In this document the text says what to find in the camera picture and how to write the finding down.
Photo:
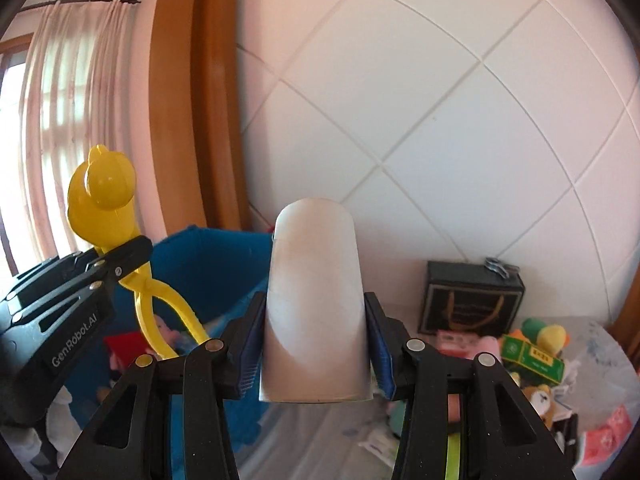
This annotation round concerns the blue storage bin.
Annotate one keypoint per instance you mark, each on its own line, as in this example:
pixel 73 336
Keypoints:
pixel 215 260

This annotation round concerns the green cardboard box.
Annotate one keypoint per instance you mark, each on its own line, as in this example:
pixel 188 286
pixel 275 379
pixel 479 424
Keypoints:
pixel 532 358

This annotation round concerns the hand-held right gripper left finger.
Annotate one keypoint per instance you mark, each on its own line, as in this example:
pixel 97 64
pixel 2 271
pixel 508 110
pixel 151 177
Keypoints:
pixel 250 352

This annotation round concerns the black gift box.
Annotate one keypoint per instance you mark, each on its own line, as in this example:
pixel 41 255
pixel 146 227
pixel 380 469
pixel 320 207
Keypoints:
pixel 470 295

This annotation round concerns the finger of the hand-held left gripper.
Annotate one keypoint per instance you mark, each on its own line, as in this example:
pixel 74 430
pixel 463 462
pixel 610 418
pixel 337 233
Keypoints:
pixel 55 267
pixel 127 257

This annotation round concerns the brown wooden door frame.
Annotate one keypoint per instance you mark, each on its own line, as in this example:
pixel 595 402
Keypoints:
pixel 200 85

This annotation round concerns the pink cardboard box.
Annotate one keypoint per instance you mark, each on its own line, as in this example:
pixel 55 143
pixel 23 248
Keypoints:
pixel 457 344

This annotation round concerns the yellow duck snowball tongs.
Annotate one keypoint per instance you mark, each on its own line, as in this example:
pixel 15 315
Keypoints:
pixel 107 182

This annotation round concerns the dark curtain rod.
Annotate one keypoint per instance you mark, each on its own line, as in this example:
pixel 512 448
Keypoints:
pixel 80 4

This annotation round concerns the sheer white curtain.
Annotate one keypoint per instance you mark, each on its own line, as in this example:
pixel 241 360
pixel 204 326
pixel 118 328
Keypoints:
pixel 75 85

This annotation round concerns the white cylindrical tube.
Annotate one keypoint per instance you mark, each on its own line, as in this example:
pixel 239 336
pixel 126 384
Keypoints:
pixel 315 300

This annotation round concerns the white floral cloth desktop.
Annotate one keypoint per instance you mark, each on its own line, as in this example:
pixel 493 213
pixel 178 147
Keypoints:
pixel 325 440

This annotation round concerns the pink pig plush toy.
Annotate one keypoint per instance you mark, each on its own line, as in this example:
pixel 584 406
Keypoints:
pixel 490 347

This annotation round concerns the pink floral tissue packet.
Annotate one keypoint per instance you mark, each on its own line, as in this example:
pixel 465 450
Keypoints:
pixel 607 437

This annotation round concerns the yellow duck plush toy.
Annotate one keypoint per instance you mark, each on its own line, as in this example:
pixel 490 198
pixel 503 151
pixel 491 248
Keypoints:
pixel 550 337

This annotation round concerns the brown bear plush toy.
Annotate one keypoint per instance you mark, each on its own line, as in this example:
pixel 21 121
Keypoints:
pixel 541 402

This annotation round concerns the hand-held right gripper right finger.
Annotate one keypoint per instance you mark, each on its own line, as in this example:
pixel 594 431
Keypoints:
pixel 378 355

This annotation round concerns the metal binder clip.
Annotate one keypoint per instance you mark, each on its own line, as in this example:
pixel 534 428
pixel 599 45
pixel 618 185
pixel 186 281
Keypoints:
pixel 501 266

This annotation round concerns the brown wooden furniture post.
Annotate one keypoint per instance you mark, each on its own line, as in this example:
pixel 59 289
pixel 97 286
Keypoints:
pixel 622 330

